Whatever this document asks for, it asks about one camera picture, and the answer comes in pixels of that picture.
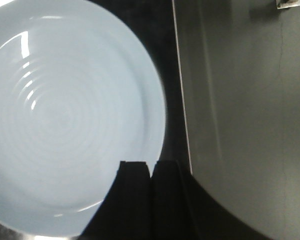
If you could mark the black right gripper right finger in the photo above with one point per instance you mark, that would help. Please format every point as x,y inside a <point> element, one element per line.
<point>183,210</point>

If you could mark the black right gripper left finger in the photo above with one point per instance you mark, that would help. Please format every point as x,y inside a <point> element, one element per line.
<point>125,213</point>

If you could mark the light blue plate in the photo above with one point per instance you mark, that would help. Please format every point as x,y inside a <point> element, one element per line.
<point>79,93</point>

